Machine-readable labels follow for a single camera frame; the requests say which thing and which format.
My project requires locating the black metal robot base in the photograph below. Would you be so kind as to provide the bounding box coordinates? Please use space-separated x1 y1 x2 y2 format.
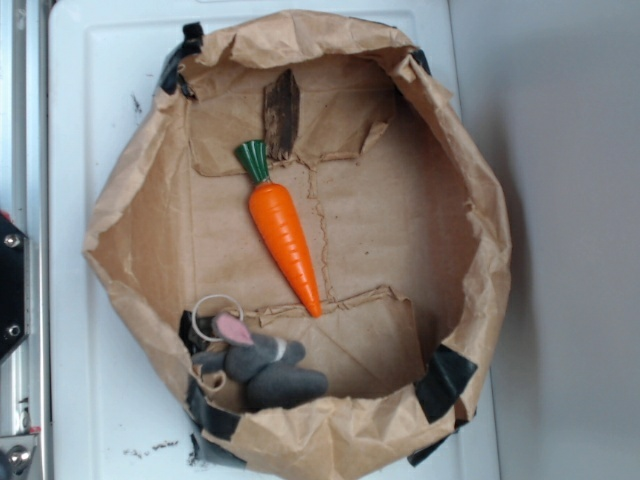
0 212 27 362

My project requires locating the orange plastic toy carrot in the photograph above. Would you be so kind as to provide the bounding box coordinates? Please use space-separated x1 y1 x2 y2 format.
234 140 322 318

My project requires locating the brown paper bag tray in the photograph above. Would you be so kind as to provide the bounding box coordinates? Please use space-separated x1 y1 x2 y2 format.
84 10 512 479

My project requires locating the grey plush toy rabbit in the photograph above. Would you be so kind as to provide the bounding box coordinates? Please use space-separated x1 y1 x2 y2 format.
193 312 328 410

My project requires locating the white plastic tray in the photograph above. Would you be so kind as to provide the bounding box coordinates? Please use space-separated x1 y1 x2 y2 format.
49 1 499 479

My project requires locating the white ring loop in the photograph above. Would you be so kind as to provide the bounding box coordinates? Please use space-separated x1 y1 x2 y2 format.
191 293 246 343

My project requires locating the aluminium frame rail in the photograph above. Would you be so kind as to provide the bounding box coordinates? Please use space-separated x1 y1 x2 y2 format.
1 1 53 479

